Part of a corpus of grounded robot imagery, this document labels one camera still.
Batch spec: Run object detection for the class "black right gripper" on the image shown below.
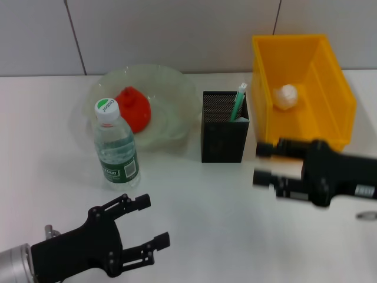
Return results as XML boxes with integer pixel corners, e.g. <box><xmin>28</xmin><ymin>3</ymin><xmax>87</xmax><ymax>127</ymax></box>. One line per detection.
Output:
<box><xmin>252</xmin><ymin>137</ymin><xmax>377</xmax><ymax>208</ymax></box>

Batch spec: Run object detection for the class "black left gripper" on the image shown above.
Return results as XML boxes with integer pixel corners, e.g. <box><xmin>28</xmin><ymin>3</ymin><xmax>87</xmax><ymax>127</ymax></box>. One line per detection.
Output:
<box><xmin>30</xmin><ymin>193</ymin><xmax>171</xmax><ymax>282</ymax></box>

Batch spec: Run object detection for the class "green utility knife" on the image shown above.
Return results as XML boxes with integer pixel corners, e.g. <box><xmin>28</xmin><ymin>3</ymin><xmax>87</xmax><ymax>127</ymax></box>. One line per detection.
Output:
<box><xmin>229</xmin><ymin>82</ymin><xmax>249</xmax><ymax>123</ymax></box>

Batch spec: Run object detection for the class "white paper ball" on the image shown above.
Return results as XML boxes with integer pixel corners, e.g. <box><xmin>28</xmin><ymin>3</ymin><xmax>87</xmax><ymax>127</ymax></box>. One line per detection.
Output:
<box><xmin>272</xmin><ymin>84</ymin><xmax>300</xmax><ymax>111</ymax></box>

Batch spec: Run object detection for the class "clear green-label water bottle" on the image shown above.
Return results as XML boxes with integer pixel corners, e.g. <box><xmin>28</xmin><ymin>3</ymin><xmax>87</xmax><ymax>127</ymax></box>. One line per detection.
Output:
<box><xmin>94</xmin><ymin>98</ymin><xmax>141</xmax><ymax>192</ymax></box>

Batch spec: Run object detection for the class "red-orange toy orange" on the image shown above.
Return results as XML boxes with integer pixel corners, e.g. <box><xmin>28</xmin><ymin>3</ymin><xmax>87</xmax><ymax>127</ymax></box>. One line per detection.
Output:
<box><xmin>114</xmin><ymin>86</ymin><xmax>153</xmax><ymax>134</ymax></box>

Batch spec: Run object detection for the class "black mesh pen holder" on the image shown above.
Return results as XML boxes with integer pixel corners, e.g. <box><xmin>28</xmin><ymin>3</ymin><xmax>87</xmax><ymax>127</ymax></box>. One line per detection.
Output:
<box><xmin>201</xmin><ymin>90</ymin><xmax>250</xmax><ymax>163</ymax></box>

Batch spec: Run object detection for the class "pale green glass fruit plate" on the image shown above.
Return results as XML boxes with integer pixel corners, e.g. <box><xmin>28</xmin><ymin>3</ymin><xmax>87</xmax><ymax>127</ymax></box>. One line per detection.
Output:
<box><xmin>82</xmin><ymin>64</ymin><xmax>200</xmax><ymax>152</ymax></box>

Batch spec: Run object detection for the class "yellow plastic bin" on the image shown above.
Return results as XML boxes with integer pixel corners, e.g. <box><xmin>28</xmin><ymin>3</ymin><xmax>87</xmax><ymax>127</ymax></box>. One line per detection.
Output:
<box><xmin>250</xmin><ymin>34</ymin><xmax>358</xmax><ymax>154</ymax></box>

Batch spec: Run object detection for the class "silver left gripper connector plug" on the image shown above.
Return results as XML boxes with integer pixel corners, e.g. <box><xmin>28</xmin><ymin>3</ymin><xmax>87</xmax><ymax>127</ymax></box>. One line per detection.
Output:
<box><xmin>44</xmin><ymin>225</ymin><xmax>61</xmax><ymax>240</ymax></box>

